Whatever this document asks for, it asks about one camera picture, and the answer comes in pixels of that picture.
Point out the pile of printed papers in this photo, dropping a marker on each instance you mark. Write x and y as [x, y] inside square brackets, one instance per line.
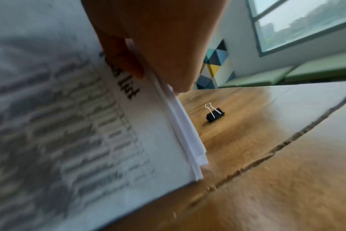
[61, 124]

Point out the person's right hand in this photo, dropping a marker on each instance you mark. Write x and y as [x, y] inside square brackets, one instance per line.
[161, 33]

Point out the row of green cushioned stools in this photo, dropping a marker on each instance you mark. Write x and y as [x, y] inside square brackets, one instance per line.
[318, 67]

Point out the window with grey frame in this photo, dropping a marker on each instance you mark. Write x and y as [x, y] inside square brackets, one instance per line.
[298, 20]

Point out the black binder clip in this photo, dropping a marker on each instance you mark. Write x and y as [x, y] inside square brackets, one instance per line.
[215, 116]

